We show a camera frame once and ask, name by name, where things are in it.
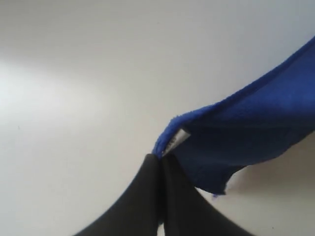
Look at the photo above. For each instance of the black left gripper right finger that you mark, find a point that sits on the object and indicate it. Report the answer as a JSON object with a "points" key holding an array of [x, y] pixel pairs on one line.
{"points": [[187, 213]]}

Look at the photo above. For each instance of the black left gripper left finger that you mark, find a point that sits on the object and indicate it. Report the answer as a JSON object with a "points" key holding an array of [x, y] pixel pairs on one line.
{"points": [[137, 212]]}

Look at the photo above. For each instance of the blue microfiber towel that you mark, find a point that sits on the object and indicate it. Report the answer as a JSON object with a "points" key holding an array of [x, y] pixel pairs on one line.
{"points": [[256, 124]]}

